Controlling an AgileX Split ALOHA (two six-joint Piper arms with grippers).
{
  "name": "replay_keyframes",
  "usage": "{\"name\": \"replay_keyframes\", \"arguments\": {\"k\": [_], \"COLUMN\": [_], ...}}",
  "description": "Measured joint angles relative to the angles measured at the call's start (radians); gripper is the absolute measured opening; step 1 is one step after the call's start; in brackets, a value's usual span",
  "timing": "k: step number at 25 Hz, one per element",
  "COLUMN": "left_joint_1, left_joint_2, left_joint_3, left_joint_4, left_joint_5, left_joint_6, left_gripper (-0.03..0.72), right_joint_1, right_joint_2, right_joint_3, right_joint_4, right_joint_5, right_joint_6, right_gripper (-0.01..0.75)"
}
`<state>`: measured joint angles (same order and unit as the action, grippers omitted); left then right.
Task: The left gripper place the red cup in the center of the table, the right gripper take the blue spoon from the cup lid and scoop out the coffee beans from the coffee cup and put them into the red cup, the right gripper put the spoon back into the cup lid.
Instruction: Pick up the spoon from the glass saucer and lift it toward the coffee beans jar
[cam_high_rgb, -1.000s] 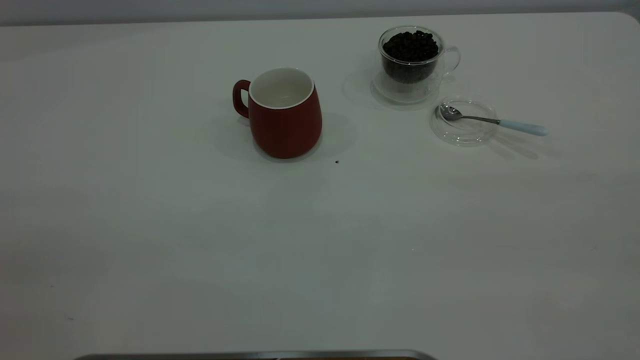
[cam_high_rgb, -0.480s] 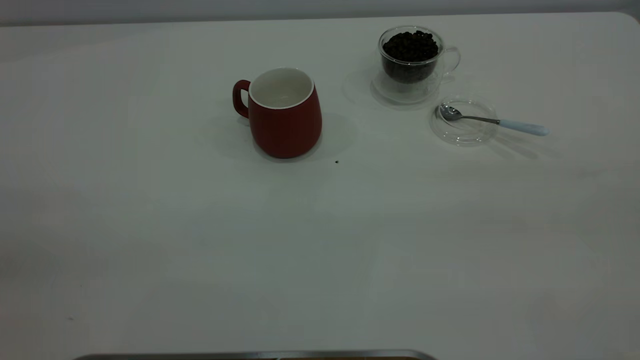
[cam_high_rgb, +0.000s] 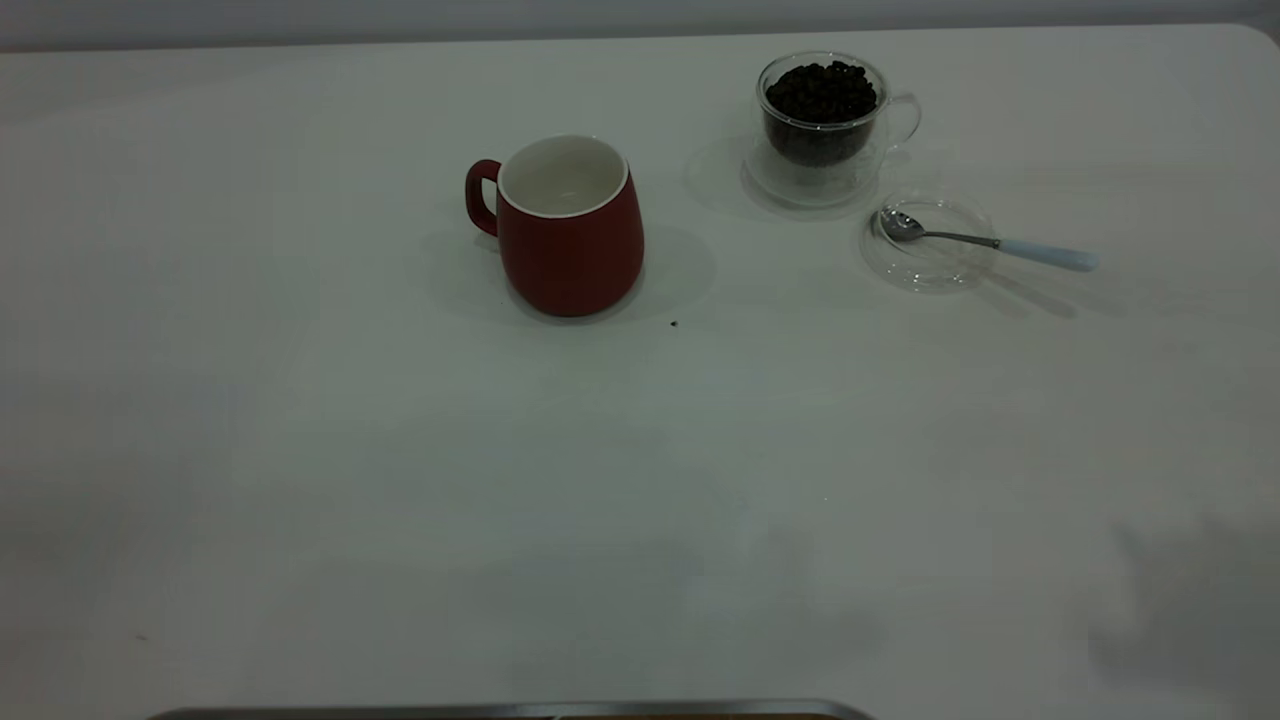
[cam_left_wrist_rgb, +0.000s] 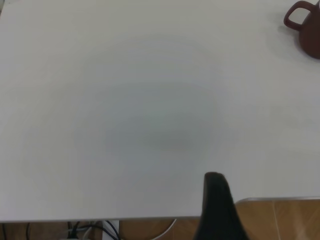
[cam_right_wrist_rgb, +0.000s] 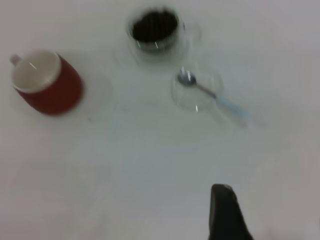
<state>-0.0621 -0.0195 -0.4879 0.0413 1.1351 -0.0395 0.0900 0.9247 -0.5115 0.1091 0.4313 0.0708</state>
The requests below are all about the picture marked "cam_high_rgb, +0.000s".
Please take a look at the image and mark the red ceramic mug white inside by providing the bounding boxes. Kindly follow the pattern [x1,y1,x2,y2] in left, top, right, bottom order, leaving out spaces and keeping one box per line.
[464,134,646,318]

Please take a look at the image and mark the metal spoon pale blue handle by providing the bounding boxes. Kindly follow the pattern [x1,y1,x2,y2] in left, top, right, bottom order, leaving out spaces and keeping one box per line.
[878,208,1102,274]

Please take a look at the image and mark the dark coffee beans pile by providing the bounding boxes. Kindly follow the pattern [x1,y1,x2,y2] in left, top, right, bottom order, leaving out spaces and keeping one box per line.
[765,60,879,167]

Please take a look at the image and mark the clear glass saucer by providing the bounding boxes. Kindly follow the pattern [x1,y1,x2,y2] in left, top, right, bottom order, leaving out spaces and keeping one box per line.
[740,135,896,212]

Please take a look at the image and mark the small clear glass dish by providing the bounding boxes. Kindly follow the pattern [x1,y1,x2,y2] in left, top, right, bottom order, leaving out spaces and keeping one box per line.
[858,195,999,293]

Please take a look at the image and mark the clear double-wall glass cup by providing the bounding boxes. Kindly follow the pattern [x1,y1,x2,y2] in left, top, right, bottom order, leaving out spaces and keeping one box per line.
[754,51,922,191]

